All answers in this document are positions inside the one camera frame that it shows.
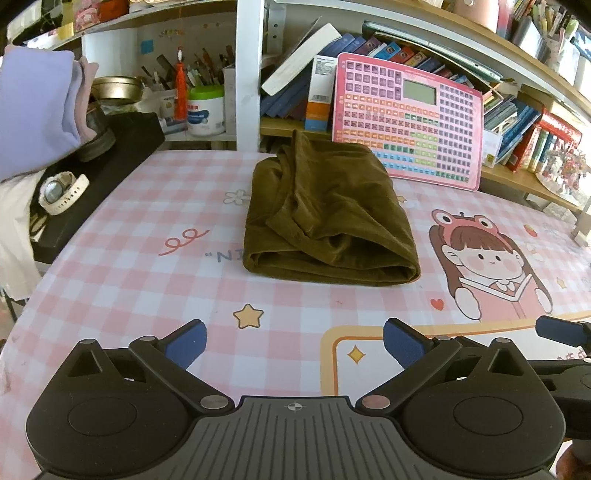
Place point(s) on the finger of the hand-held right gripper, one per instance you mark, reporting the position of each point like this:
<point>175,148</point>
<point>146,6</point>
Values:
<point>572,371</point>
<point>554,328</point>

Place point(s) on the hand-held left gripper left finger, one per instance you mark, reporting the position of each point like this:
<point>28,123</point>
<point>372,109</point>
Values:
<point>184,344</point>

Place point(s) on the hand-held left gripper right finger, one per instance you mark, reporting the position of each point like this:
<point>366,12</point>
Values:
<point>404,344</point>

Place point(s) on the olive brown velvet garment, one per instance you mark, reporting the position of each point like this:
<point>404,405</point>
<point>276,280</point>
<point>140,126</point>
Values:
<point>332,207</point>

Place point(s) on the pink checked cartoon tablecloth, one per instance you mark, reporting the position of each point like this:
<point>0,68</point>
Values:
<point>138,277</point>

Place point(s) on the floral printed box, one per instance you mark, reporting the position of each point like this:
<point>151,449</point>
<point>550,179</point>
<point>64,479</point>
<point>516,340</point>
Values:
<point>568,175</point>

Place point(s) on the white wrist watch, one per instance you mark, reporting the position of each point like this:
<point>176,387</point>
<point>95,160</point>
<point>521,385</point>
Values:
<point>60,194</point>

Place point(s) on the white cloth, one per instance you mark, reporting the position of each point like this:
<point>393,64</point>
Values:
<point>14,240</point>

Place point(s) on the black keyboard case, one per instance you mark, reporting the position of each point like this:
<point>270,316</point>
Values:
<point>120,152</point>

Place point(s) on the stack of leaning books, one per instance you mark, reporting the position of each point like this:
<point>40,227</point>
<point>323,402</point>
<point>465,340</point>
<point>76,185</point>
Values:
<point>512,124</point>

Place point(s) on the dark round tin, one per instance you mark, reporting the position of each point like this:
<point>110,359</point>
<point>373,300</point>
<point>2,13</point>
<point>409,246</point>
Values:
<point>94,138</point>

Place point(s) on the pink learning keyboard toy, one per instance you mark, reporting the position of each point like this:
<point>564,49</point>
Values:
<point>369,115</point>

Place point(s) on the white jar with green lid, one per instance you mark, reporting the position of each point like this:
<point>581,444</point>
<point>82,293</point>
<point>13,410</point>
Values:
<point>205,113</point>

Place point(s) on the orange and white box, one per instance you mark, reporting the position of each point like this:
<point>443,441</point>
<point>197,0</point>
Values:
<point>321,97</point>

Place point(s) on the row of blue books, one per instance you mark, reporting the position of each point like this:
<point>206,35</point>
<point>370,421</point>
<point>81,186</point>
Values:
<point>286,101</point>

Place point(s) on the metal bowl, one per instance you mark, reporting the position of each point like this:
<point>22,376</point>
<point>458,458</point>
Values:
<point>115,90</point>

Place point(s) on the folded pink cloth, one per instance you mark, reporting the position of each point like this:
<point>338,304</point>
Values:
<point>87,97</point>

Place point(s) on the folded purple cloth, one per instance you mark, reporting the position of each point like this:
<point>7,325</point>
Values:
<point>37,110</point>

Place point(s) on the bundle of pens and brushes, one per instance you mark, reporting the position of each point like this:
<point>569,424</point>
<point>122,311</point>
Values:
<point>203,64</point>

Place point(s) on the teal flat notebook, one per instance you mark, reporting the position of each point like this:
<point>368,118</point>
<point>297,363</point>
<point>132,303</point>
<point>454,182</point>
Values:
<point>443,55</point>

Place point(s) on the row of upright books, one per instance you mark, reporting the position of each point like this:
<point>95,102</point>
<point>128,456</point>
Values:
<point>545,32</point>

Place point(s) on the thick white book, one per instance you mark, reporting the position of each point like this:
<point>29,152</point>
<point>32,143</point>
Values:
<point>300,60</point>

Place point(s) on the pink cup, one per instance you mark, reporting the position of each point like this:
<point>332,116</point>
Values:
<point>475,14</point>

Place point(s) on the red and pink gift box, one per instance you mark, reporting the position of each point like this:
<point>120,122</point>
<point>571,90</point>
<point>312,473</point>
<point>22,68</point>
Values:
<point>99,14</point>

